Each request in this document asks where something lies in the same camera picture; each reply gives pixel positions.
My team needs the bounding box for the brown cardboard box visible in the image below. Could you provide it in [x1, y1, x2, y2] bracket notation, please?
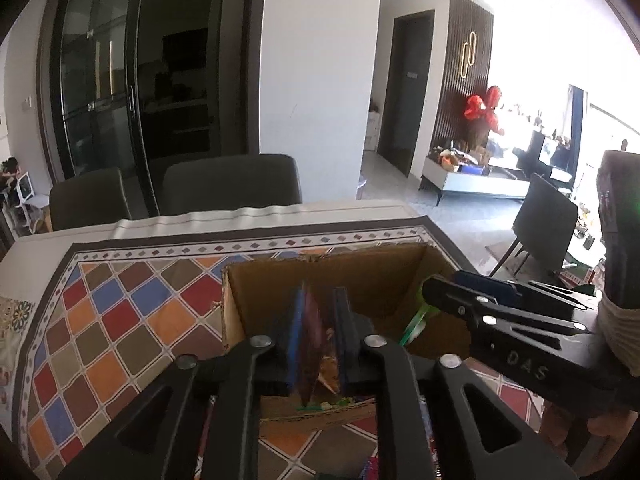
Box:
[222, 242, 462, 438]

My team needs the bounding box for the dark chair behind table centre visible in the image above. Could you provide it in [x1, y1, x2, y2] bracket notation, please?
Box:
[160, 154, 303, 216]

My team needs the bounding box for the black glass cabinet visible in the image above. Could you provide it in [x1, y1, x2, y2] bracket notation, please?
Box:
[39, 0, 264, 208]

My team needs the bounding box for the right human hand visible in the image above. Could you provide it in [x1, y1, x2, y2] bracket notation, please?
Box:
[539, 402, 638, 474]

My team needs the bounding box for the white low tv console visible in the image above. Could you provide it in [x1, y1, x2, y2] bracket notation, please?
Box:
[419, 150, 529, 206]

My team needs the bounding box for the red bow decoration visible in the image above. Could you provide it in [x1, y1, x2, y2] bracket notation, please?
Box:
[463, 86, 504, 134]

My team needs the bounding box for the dark chair behind table left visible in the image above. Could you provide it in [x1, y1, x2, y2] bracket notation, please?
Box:
[49, 168, 131, 231]

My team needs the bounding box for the green round jelly snack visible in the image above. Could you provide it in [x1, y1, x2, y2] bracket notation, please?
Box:
[399, 304, 440, 347]

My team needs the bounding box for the dark chair behind table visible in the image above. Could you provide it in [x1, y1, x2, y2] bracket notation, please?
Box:
[160, 154, 303, 216]
[49, 168, 131, 231]

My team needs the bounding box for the maroon coffee biscuit packet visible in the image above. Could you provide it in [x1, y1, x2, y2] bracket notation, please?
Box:
[297, 286, 341, 406]

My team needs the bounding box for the colourful diamond pattern tablecloth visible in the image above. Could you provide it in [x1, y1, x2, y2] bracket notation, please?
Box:
[8, 199, 547, 480]

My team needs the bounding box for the person sitting in background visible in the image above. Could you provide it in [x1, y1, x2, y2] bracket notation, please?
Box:
[0, 156, 21, 197]

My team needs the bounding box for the dark interior door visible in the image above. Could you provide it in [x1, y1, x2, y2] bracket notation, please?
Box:
[378, 10, 435, 177]

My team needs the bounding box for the black dining chair right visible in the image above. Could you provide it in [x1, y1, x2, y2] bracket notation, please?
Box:
[489, 174, 593, 288]

